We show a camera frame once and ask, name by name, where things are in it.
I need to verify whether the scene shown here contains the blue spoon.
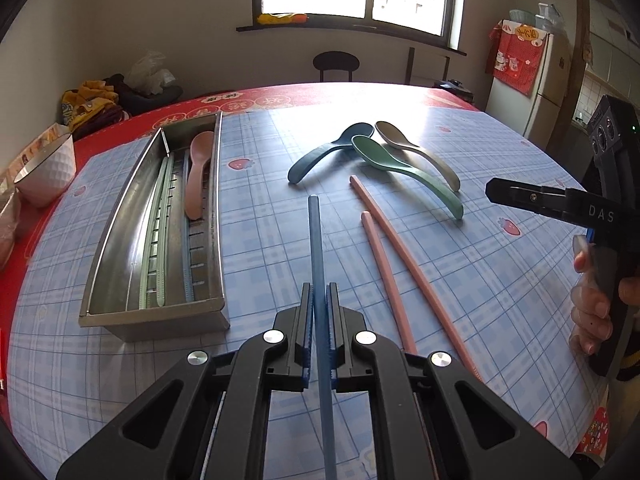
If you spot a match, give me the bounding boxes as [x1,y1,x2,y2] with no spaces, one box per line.
[287,122,376,185]

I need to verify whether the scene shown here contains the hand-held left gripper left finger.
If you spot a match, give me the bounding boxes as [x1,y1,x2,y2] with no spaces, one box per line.
[55,282,317,480]

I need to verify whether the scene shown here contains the yellow clothing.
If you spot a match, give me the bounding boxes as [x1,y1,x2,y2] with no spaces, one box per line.
[61,80,120,131]

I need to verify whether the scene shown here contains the folded dark metal frame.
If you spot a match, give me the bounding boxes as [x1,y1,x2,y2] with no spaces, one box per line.
[407,47,451,86]

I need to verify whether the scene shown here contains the white fridge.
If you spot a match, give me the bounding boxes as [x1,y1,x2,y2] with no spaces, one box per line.
[485,20,573,148]

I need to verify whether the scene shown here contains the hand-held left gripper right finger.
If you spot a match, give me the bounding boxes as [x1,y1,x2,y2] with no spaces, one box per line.
[325,282,583,480]

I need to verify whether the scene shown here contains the person's right hand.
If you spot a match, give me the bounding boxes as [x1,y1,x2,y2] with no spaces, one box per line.
[570,250,640,357]

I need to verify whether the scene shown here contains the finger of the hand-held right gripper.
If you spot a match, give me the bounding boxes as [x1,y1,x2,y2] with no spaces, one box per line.
[485,177,586,223]

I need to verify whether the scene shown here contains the tissue pack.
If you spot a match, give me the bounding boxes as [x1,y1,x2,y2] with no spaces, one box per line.
[10,124,71,171]

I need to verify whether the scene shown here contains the dark grey basket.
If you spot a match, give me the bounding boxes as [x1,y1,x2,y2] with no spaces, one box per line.
[120,82,183,116]

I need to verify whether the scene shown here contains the dark clothing pile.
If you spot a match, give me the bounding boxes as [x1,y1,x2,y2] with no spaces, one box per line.
[72,74,132,140]

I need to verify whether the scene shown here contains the green spoon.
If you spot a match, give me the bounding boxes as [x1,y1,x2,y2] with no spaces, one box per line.
[351,135,465,221]

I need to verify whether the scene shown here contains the clear plastic bag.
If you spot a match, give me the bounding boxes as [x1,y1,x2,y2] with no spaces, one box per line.
[124,50,177,95]

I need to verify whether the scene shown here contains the red printed tablecloth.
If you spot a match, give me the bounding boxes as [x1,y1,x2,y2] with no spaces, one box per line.
[0,82,615,458]

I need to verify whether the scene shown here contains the black round stool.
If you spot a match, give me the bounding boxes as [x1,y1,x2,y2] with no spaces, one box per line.
[313,51,361,83]

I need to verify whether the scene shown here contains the red printed cloth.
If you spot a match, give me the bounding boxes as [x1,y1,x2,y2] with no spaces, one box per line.
[487,19,543,97]

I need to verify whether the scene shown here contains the blue chopstick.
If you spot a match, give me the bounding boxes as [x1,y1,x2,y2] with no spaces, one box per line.
[181,150,197,305]
[307,195,341,480]

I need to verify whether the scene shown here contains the yellow toy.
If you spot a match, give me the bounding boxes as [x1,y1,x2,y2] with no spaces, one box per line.
[256,11,308,25]

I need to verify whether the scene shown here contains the wooden door frame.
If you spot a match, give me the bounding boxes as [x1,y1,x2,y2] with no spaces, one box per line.
[547,0,595,151]

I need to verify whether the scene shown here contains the pink chopstick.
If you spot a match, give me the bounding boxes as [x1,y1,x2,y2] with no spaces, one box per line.
[361,211,418,356]
[349,175,481,376]

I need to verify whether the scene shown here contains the bowl covered with plastic wrap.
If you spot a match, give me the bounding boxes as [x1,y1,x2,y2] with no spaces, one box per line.
[0,185,22,271]

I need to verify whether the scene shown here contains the pink spoon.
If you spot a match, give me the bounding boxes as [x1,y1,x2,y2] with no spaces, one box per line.
[185,131,216,221]

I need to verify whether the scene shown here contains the beige spoon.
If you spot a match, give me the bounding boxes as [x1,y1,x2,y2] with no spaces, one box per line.
[375,120,462,192]

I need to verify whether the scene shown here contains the perforated metal utensil tray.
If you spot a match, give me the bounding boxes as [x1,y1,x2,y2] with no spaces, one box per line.
[79,110,232,343]

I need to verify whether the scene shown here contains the black rice cooker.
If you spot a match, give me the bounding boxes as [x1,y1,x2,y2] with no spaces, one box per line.
[432,78,475,103]

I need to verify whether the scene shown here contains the green chopstick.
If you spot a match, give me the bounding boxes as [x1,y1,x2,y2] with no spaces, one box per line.
[155,156,177,308]
[137,157,173,311]

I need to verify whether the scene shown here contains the white dimpled bowl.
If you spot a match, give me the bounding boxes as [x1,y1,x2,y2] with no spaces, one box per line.
[14,132,77,208]

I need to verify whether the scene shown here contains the clear plastic containers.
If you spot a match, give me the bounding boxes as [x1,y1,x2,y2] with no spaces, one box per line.
[509,4,566,32]

